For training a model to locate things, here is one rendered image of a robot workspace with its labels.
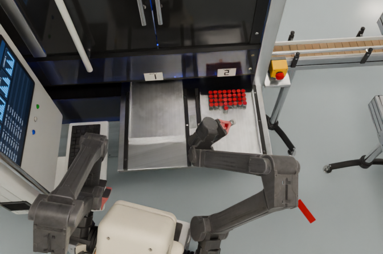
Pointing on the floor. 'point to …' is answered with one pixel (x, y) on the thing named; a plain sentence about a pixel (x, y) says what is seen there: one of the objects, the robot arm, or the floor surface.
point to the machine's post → (272, 22)
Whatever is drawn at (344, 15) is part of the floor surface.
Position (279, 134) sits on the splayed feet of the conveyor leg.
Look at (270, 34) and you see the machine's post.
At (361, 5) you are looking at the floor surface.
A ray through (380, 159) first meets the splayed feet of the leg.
